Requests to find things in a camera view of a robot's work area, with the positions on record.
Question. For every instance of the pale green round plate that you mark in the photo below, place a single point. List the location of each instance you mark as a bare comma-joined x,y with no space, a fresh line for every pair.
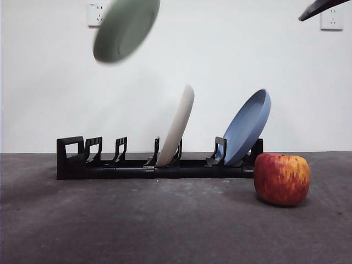
123,33

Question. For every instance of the black plastic plate rack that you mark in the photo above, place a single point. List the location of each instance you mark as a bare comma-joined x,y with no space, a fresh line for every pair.
132,173

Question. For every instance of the white wall socket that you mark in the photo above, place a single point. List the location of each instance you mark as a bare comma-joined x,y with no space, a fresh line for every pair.
93,16
332,23

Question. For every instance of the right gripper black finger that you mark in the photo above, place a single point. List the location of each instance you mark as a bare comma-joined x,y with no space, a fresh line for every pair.
321,6

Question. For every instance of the red yellow apple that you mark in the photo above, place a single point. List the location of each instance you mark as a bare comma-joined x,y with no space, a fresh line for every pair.
280,178

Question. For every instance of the blue round plate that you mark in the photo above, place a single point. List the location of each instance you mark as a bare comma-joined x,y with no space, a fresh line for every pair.
246,132

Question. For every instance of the cream white round plate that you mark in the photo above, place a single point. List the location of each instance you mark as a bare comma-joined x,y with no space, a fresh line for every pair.
176,129

